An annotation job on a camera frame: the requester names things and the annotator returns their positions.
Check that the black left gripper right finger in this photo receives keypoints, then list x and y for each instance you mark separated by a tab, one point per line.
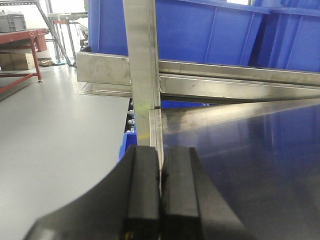
192	207

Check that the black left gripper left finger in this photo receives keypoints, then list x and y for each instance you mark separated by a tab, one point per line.
124	205

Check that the blue bin lower shelf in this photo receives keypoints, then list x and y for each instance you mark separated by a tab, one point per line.
129	138

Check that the large blue plastic bin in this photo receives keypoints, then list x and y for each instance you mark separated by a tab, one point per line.
201	31

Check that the cardboard box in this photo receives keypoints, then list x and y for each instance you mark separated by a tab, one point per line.
16	61

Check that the red metal workbench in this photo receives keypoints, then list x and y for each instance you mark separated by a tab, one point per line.
26	41

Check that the grey plastic crate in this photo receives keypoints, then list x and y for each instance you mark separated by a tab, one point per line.
12	22

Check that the stainless steel shelf frame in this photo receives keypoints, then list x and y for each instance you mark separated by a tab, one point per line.
239	91

